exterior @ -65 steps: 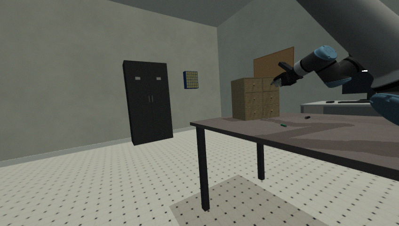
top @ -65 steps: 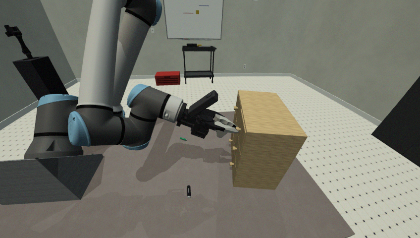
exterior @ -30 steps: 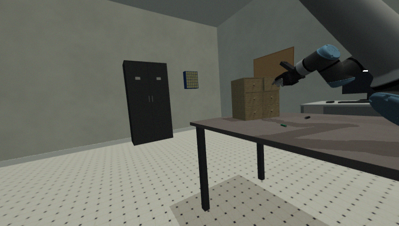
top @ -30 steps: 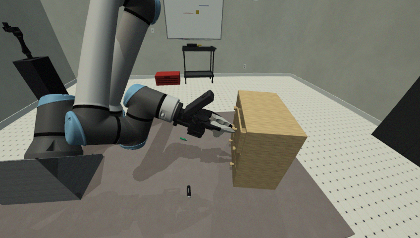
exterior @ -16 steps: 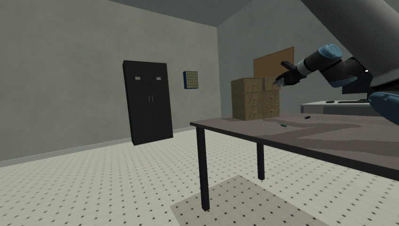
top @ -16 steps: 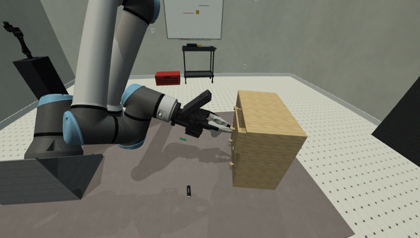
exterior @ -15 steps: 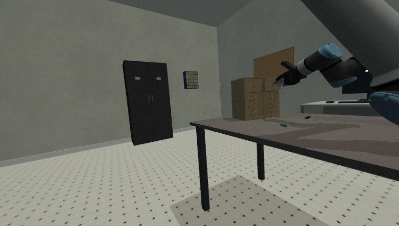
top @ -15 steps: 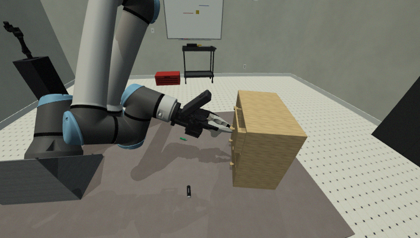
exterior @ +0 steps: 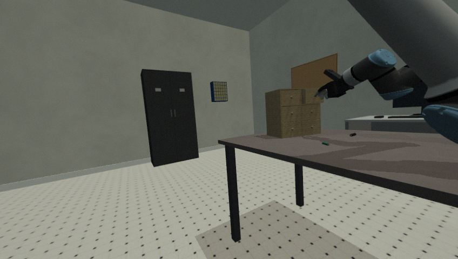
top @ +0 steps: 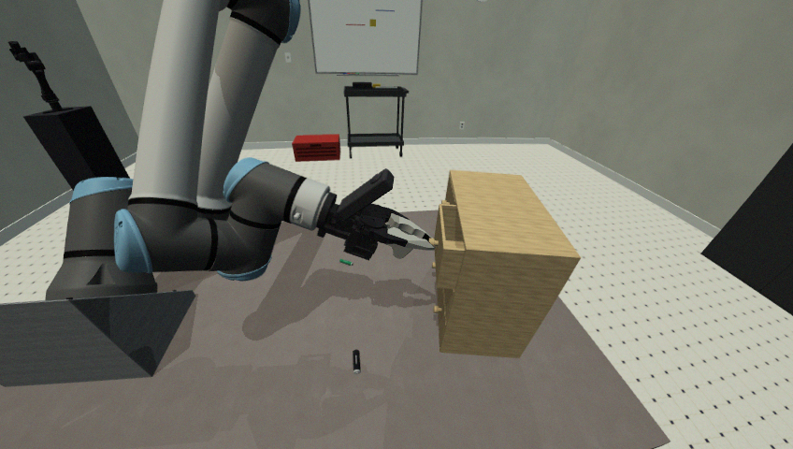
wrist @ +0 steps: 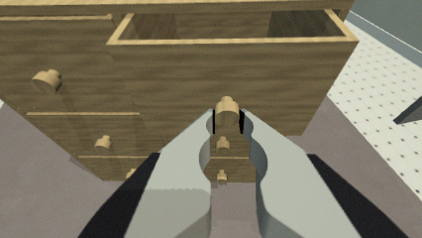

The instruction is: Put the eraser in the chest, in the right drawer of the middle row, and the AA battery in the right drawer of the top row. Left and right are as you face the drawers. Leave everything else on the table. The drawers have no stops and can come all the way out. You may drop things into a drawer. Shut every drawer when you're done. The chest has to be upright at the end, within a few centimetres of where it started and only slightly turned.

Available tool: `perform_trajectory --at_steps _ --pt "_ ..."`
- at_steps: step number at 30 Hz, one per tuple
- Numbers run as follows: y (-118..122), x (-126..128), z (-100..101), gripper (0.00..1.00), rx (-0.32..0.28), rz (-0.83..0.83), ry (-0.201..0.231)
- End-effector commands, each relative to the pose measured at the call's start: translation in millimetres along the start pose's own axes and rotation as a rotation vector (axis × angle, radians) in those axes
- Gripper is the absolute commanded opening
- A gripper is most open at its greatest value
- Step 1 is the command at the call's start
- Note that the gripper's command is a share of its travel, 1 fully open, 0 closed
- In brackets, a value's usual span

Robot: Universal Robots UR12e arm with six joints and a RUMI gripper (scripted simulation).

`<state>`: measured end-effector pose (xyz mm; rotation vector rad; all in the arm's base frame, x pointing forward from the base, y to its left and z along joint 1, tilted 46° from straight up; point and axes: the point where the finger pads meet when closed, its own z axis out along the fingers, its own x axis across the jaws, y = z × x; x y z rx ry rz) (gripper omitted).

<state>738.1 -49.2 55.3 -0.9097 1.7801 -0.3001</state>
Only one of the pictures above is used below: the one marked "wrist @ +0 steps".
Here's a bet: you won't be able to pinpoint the wooden drawer front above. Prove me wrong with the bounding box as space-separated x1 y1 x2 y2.
78 156 148 180
28 112 165 155
166 135 250 156
106 10 360 136
203 157 256 183
0 14 137 109

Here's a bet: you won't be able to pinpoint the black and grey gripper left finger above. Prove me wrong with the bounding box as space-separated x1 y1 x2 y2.
77 108 215 238

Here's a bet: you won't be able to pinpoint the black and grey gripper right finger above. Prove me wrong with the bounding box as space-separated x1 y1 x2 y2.
239 108 408 238

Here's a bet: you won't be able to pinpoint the wooden chest of drawers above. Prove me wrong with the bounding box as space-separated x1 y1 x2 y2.
0 0 355 181

